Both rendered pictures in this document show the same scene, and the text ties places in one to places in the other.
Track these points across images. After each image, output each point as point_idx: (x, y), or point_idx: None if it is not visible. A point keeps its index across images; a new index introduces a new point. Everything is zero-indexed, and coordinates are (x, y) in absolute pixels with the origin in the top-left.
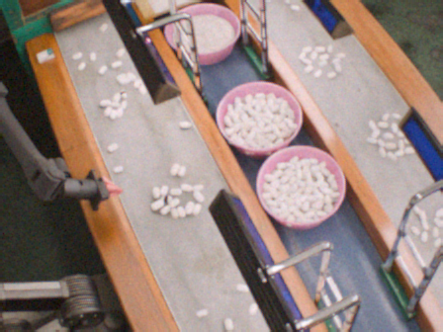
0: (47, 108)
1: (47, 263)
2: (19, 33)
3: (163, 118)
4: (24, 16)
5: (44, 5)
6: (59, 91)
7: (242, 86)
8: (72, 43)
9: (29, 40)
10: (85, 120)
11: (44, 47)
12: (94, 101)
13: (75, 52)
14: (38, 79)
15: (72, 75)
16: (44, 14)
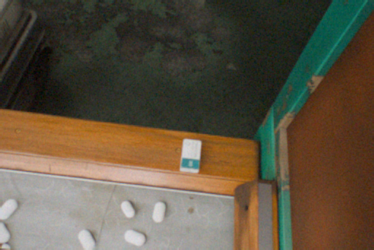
0: (73, 119)
1: None
2: (269, 123)
3: None
4: (287, 128)
5: (291, 172)
6: (91, 148)
7: None
8: (203, 219)
9: (261, 148)
10: (8, 165)
11: (218, 163)
12: (36, 197)
13: (175, 215)
14: (148, 128)
15: (123, 187)
16: (277, 172)
